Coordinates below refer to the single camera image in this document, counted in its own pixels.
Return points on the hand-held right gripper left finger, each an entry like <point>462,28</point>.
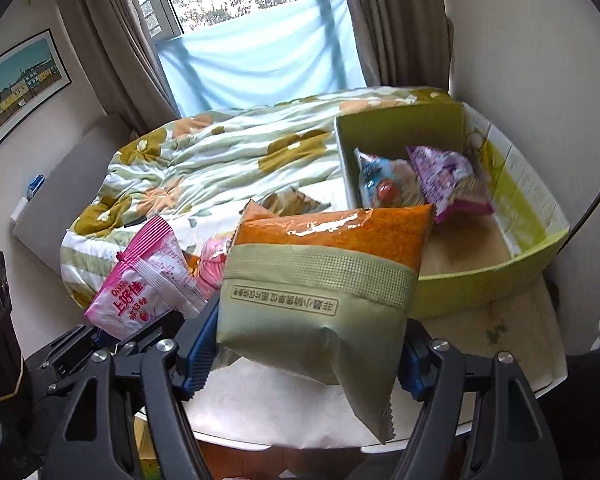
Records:
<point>200,355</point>

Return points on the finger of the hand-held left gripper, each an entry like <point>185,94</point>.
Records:
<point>75,355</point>
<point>152,332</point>

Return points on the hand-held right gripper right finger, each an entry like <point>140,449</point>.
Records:
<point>412,370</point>

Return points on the green cardboard box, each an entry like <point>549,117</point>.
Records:
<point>460,295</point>

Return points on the orange and green snack bag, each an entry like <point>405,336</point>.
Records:
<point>305,310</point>

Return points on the potato chip packet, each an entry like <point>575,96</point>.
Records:
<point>295,202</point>

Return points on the white floral tablecloth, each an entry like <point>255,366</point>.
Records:
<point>480,330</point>

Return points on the pink round snack packet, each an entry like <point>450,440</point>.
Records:
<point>212,265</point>

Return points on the blue and white small object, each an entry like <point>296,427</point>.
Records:
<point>35,186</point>

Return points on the grey headboard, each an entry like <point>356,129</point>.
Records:
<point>70,185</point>

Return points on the floral quilt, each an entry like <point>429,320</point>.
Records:
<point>205,160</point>

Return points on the blue snack packet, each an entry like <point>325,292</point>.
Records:
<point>380,180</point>

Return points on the purple snack packet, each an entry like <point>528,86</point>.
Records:
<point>450,175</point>

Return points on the light blue cloth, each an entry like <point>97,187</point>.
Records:
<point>260,60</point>

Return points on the beige curtain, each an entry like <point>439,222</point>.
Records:
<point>120,35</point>
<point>395,20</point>

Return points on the framed wall picture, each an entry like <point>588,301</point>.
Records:
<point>15,85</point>

